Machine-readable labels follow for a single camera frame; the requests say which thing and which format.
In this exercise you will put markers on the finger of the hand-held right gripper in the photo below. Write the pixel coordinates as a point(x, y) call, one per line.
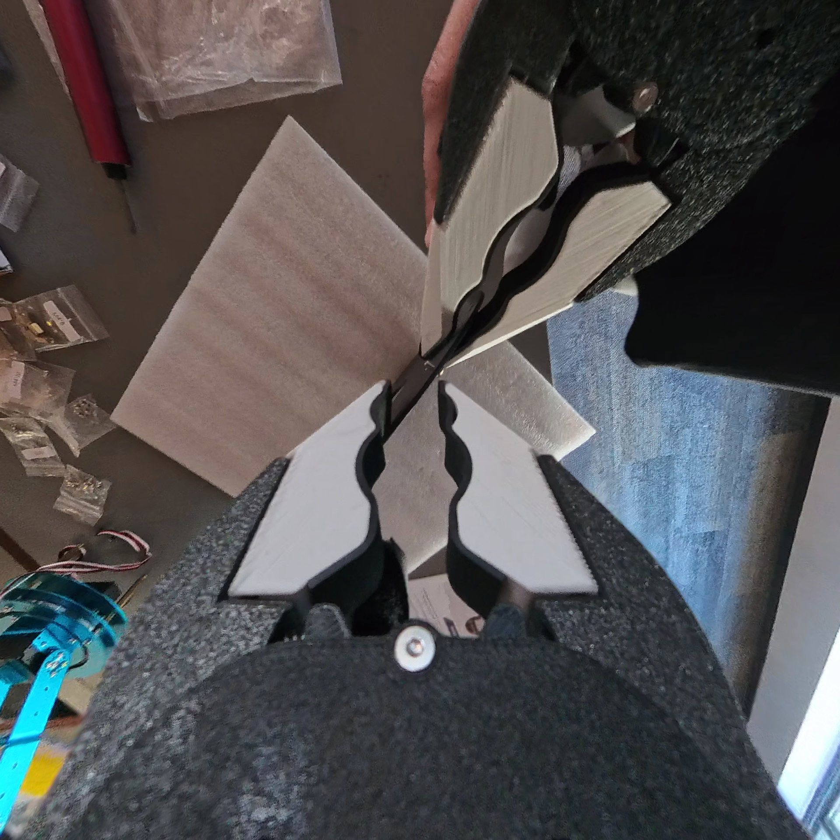
point(485, 197)
point(590, 249)

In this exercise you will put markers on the yellow box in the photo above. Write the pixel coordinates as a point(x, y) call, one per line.
point(33, 774)

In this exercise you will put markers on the window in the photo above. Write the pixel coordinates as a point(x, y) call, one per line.
point(814, 774)

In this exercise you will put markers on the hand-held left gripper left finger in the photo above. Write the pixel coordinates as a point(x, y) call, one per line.
point(308, 512)

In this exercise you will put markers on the small clear parts bag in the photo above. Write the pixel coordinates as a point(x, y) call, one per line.
point(82, 493)
point(36, 387)
point(13, 334)
point(33, 446)

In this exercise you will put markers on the large clear plastic bag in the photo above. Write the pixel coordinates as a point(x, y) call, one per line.
point(229, 52)

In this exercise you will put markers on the white foam sheet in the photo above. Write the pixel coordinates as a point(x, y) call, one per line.
point(275, 295)

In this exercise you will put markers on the open instruction booklet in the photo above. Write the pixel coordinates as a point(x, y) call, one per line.
point(433, 604)

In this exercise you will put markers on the dark grey desk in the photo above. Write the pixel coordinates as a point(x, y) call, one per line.
point(197, 164)

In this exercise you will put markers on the blue toy robot arm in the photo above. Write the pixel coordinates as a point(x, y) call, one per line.
point(59, 617)

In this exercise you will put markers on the small bag with silver nuts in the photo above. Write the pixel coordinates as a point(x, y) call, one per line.
point(88, 420)

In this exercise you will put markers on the small bag with brass parts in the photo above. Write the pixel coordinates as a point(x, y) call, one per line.
point(59, 318)

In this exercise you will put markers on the person's right hand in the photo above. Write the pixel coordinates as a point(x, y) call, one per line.
point(439, 98)

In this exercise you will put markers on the person's black clothing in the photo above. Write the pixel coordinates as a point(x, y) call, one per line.
point(741, 295)

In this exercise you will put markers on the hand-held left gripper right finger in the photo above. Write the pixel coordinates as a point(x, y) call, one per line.
point(518, 518)

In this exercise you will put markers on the small grey labelled bag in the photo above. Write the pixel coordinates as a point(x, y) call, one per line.
point(16, 193)

